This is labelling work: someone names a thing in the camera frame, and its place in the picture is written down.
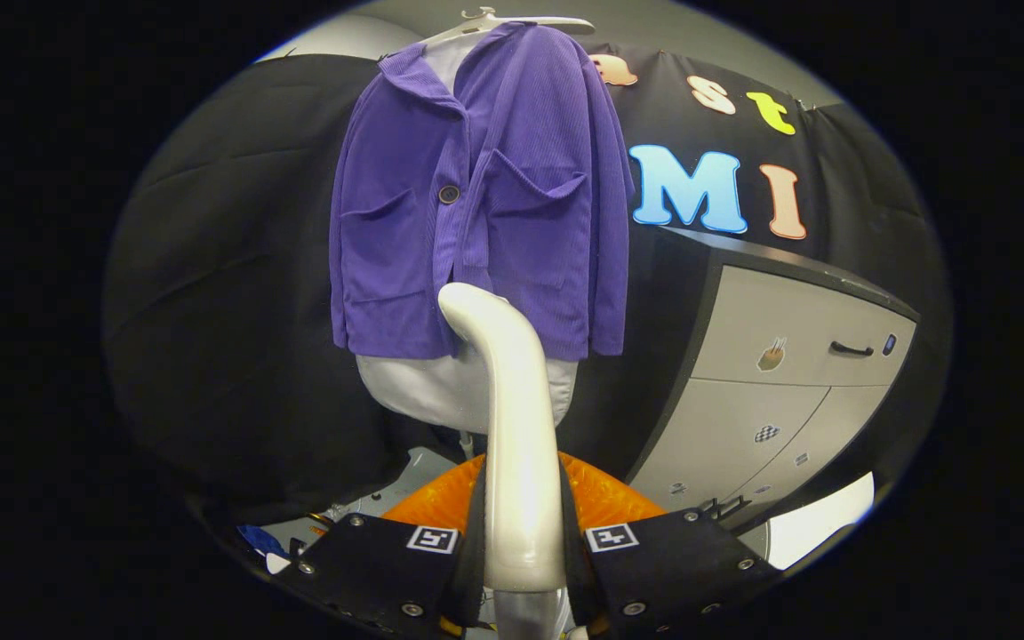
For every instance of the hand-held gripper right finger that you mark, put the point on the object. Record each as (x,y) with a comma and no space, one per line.
(571,560)

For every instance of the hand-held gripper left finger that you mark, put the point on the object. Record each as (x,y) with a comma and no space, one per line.
(473,560)

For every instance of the white garment steamer head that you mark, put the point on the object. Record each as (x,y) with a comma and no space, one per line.
(521,462)

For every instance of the white clothes hanger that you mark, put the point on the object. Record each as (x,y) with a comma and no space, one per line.
(548,21)

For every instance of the mannequin stand pole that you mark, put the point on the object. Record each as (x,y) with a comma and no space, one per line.
(468,443)

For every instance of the white padded mannequin form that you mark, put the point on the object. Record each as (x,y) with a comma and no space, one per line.
(423,391)

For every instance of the small white floor object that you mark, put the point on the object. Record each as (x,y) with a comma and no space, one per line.
(277,564)

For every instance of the blue cloth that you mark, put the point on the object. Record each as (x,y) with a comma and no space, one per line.
(259,538)

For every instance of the grey cabinet with dark top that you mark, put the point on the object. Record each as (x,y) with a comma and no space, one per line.
(743,418)

